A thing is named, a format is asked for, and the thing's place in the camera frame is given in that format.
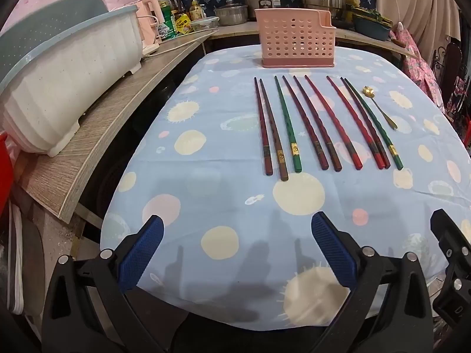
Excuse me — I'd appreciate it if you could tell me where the wood grain counter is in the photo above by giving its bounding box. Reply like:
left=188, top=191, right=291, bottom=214
left=18, top=18, right=420, bottom=225

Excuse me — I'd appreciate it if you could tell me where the bright red chopstick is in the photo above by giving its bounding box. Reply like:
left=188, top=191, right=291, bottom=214
left=326, top=76, right=385, bottom=170
left=305, top=75, right=363, bottom=171

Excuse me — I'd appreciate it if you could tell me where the pink electric kettle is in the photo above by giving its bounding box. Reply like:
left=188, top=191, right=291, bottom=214
left=135, top=0, right=166, bottom=45

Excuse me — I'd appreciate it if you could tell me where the small gold spoon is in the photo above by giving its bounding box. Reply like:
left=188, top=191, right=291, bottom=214
left=362, top=86, right=398, bottom=131

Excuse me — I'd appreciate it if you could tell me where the brown chopstick gold band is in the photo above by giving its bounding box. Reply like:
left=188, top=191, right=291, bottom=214
left=259, top=78, right=288, bottom=182

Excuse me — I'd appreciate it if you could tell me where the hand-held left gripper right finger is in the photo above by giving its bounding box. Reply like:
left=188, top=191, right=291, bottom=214
left=310, top=211, right=435, bottom=353

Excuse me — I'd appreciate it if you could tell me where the blue planet print tablecloth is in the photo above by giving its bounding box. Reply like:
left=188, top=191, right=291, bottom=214
left=99, top=46, right=471, bottom=332

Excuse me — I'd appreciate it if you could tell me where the white dish rack blue lid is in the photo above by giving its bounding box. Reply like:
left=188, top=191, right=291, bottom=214
left=0, top=0, right=144, bottom=157

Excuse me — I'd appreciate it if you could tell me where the pink floral cloth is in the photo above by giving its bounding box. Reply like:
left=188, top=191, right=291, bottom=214
left=392, top=29, right=443, bottom=108

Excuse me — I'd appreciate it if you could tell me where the small steel pot with lid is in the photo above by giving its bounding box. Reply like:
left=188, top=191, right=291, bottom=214
left=215, top=2, right=249, bottom=26

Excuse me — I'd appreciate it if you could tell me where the yellow liquid bottle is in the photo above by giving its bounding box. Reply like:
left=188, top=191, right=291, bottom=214
left=189, top=0, right=205, bottom=21

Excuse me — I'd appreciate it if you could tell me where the pink perforated utensil basket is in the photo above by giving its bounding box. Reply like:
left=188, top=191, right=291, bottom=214
left=255, top=7, right=336, bottom=69

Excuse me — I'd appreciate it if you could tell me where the yellow snack packet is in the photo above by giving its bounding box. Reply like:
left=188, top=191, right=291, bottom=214
left=176, top=14, right=193, bottom=34

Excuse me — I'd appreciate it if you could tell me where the blue basin with vegetables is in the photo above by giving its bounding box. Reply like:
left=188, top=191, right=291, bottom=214
left=351, top=7, right=393, bottom=42

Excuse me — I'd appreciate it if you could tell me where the clear food container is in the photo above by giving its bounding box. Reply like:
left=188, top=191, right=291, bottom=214
left=190, top=16, right=220, bottom=32

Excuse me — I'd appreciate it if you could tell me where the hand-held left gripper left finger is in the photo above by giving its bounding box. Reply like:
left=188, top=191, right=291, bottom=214
left=42, top=213, right=165, bottom=353

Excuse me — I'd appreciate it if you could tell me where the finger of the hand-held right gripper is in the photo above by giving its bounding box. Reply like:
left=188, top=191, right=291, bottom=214
left=430, top=209, right=471, bottom=319

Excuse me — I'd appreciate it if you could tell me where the green tin can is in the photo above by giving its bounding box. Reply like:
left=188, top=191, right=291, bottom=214
left=161, top=9, right=178, bottom=40

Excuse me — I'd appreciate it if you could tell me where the white power cable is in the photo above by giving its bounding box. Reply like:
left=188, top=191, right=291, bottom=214
left=142, top=29, right=218, bottom=59

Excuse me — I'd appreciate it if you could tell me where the beige curtain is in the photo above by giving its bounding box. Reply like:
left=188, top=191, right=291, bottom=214
left=374, top=0, right=462, bottom=69

